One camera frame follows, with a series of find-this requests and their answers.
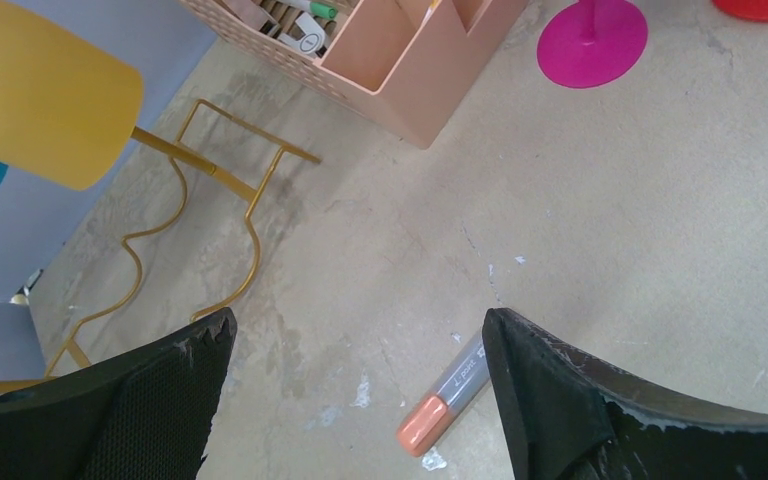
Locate red plastic wine glass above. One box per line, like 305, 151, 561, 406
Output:
712, 0, 768, 23

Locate orange grey marker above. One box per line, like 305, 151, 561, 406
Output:
396, 331, 490, 457

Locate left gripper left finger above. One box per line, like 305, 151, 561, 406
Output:
0, 308, 237, 479

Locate magenta plastic wine glass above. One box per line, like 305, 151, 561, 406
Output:
536, 0, 648, 89

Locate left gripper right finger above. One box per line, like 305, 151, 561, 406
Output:
482, 308, 768, 479

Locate yellow plastic wine glass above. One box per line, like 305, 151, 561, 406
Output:
0, 1, 143, 191

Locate peach desk organizer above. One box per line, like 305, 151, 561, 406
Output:
184, 0, 527, 149

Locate gold wire glass rack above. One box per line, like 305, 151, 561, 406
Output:
0, 98, 321, 394

